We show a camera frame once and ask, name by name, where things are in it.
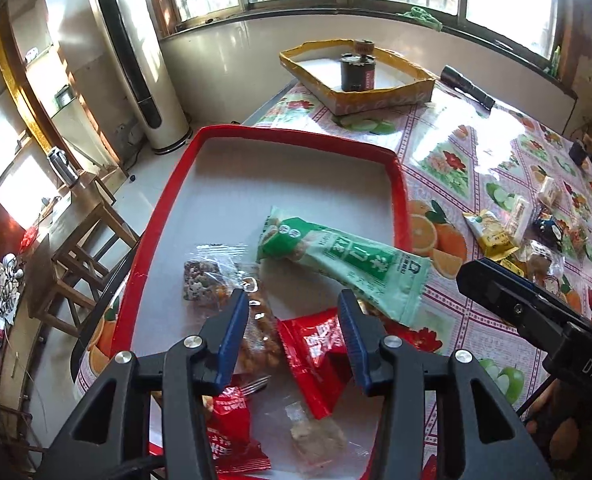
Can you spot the white wafer packet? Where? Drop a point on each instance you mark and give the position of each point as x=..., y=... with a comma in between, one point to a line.
x=549, y=192
x=518, y=219

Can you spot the yellow cardboard tray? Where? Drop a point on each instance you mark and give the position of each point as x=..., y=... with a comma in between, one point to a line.
x=398, y=82

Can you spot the black flashlight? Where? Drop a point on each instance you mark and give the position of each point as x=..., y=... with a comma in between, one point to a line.
x=455, y=80

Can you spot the fried twist clear packet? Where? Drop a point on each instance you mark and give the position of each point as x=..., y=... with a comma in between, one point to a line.
x=261, y=329

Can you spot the steel kettle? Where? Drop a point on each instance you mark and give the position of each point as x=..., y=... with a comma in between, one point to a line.
x=62, y=167

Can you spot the wooden stool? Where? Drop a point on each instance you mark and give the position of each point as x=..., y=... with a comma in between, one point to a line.
x=61, y=277

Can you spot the white tower air conditioner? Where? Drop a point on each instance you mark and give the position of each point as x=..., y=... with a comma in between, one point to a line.
x=131, y=40

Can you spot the green bottle on windowsill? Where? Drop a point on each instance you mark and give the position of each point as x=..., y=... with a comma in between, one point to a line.
x=555, y=61

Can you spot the green long snack packet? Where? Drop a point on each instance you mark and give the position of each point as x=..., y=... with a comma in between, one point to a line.
x=386, y=277

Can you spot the black jar in yellow tray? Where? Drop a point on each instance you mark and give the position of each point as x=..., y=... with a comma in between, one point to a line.
x=357, y=67

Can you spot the floral fruit tablecloth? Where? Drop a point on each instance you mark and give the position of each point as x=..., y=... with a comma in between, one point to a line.
x=441, y=181

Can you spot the black mooncake packet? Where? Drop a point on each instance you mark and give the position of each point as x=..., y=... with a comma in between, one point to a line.
x=547, y=231

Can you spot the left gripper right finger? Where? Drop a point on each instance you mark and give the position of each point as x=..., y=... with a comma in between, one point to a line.
x=362, y=334

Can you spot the crumbly cake clear packet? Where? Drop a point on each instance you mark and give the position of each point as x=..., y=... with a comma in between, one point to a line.
x=545, y=266

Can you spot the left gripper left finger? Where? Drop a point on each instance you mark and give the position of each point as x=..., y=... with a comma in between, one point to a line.
x=222, y=335

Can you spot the pale cake clear packet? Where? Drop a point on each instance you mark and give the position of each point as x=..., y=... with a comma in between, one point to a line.
x=317, y=442

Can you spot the person right hand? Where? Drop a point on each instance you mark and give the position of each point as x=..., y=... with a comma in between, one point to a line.
x=560, y=423

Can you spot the yellow biscuit packet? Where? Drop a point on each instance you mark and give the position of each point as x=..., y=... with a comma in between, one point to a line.
x=490, y=235
x=513, y=266

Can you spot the mixed nut bar packet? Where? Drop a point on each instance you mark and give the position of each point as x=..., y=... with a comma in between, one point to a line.
x=212, y=272

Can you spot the green cloth on windowsill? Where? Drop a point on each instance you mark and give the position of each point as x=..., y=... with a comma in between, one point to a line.
x=422, y=17

